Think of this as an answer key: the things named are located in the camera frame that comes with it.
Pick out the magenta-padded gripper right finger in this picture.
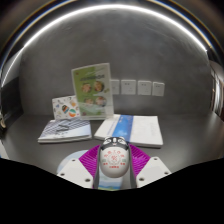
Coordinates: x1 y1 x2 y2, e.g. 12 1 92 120
127 143 173 190

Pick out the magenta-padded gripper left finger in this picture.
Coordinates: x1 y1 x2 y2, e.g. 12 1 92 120
56 144 102 190

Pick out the white panda-print computer mouse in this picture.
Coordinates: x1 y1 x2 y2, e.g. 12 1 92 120
98 135 130 178

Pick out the white book with blue band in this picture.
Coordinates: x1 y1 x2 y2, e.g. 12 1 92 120
93 114 165 149

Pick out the grey striped book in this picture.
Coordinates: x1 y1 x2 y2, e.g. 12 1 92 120
37 118 93 144

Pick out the small white sticker card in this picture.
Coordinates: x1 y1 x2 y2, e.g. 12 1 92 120
51 95 81 120

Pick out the green acrylic sign stand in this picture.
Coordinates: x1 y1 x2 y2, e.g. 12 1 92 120
71 62 115 120

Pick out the white wall socket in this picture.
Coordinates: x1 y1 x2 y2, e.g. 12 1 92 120
137 79 153 97
120 79 137 96
152 81 166 98
109 78 121 95

